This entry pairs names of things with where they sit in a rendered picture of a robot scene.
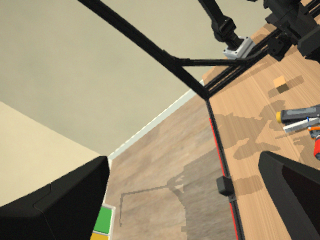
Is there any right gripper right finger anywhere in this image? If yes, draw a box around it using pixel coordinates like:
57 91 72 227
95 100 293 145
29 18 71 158
258 151 320 240

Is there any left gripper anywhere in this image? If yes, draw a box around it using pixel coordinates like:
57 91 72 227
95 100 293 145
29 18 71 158
280 4 320 64

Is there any small tan cube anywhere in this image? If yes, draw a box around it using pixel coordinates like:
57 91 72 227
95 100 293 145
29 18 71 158
273 76 289 93

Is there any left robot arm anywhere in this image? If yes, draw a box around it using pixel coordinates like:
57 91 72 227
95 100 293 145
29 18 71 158
198 0 302 62

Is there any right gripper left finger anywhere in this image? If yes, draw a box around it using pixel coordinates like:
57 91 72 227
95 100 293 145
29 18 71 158
0 156 110 240

